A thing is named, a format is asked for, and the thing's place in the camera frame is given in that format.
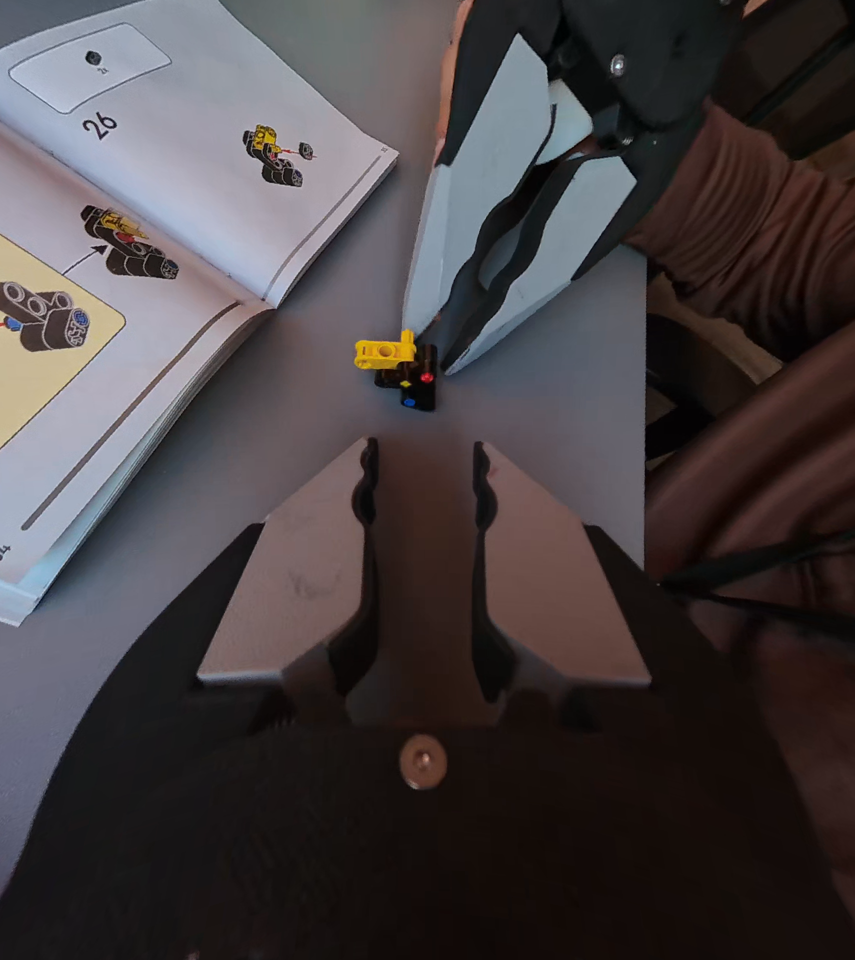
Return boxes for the yellow and black lego assembly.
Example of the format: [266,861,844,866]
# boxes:
[354,328,441,414]

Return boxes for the person's right forearm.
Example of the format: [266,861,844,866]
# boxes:
[621,96,855,363]

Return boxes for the black strap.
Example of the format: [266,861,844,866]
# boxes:
[656,506,855,657]

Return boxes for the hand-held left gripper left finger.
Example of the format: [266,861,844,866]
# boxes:
[196,436,382,700]

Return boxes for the lego instruction booklet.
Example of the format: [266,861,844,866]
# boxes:
[0,0,401,628]

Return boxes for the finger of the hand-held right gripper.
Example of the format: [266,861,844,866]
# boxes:
[402,32,558,348]
[441,148,639,378]

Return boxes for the person's right hand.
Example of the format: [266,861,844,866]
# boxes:
[433,0,474,165]

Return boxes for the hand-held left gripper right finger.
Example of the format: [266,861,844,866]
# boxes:
[471,440,654,704]

